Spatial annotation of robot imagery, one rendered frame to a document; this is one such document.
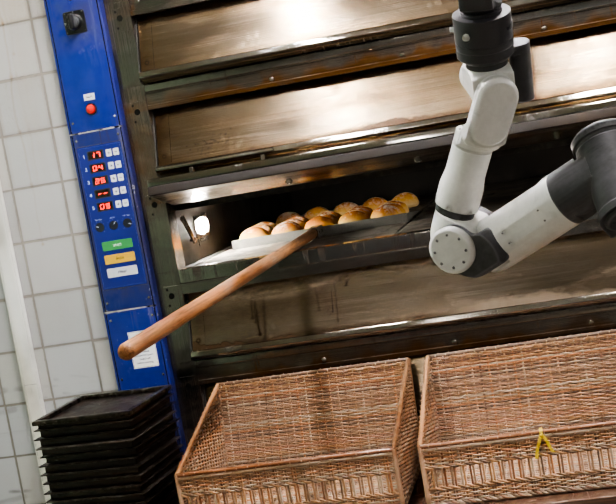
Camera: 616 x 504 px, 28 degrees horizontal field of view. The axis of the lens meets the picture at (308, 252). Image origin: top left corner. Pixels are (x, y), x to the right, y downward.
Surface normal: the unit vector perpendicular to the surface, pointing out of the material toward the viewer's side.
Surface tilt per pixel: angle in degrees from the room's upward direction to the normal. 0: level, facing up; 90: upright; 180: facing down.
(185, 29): 70
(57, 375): 90
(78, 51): 90
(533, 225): 98
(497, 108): 113
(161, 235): 90
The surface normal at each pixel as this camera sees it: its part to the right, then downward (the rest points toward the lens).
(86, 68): -0.19, 0.12
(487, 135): 0.14, 0.46
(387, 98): -0.24, -0.22
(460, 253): -0.49, 0.29
